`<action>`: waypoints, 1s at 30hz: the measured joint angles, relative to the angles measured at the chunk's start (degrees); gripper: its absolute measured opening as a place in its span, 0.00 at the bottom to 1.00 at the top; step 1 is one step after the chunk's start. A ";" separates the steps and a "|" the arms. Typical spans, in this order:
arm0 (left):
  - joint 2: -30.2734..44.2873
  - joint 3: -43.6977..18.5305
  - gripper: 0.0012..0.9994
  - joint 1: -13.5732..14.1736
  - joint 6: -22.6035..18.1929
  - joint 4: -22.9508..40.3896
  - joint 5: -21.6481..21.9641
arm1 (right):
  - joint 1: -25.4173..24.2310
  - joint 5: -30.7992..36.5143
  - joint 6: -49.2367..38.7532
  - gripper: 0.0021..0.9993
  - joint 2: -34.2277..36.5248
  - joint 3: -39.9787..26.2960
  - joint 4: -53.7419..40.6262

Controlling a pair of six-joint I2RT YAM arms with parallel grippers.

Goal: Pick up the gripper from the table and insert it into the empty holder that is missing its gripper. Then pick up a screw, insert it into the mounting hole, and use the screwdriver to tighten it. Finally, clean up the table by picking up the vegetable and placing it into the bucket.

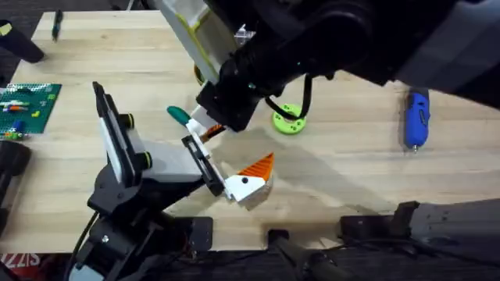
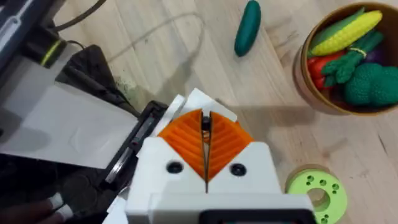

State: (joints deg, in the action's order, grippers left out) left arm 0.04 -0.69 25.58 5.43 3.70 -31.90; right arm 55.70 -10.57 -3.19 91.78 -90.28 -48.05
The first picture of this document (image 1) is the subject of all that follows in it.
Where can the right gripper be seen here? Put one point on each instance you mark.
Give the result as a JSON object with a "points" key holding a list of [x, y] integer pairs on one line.
{"points": [[250, 86]]}

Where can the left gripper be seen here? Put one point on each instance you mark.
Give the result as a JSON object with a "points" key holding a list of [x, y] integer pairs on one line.
{"points": [[168, 164]]}

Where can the orange ribbed wedge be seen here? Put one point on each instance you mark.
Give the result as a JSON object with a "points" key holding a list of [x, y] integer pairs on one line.
{"points": [[213, 132]]}

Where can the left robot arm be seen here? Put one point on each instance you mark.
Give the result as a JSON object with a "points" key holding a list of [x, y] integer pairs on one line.
{"points": [[117, 246]]}

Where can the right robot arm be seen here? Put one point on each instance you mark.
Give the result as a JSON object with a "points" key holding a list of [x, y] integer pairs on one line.
{"points": [[449, 39]]}

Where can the blue electric screwdriver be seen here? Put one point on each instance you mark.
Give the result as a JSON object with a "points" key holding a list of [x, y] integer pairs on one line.
{"points": [[417, 119]]}

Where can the green disc with holes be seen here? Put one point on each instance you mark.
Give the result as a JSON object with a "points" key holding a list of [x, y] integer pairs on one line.
{"points": [[290, 123]]}

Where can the right wrist upright plate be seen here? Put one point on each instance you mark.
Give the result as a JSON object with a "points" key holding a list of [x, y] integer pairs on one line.
{"points": [[195, 35]]}

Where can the wrist upright plate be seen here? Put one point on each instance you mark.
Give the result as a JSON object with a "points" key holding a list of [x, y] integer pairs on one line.
{"points": [[115, 136], [195, 35]]}

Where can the left wrist upright plate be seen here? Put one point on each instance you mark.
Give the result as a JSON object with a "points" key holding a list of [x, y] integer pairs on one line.
{"points": [[115, 136]]}

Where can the dark pen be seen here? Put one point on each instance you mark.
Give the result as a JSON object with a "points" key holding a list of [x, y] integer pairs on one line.
{"points": [[57, 25]]}

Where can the green board with blocks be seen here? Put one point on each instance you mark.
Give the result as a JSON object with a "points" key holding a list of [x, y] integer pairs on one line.
{"points": [[27, 109]]}

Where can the black cylinder with yellow tape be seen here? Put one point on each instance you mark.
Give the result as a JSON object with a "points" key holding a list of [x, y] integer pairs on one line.
{"points": [[19, 43]]}

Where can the black bulky object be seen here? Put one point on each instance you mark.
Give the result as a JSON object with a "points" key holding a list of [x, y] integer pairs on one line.
{"points": [[11, 171]]}

